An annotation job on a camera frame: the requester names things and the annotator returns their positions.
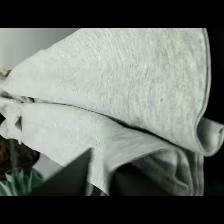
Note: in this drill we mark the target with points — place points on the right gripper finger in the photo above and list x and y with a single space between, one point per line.
68 180

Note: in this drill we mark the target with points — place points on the grey T-shirt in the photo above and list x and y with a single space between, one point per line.
126 90

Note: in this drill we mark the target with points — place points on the light green garment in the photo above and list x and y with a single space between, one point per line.
16 185

